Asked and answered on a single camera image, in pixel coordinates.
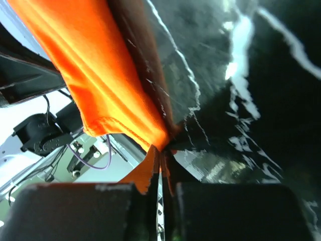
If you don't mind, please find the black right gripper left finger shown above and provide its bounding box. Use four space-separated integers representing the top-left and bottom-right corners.
1 146 159 240

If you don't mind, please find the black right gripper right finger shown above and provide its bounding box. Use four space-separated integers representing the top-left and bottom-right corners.
160 151 313 240

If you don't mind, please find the orange t-shirt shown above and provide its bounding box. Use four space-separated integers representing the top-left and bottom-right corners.
6 0 184 153

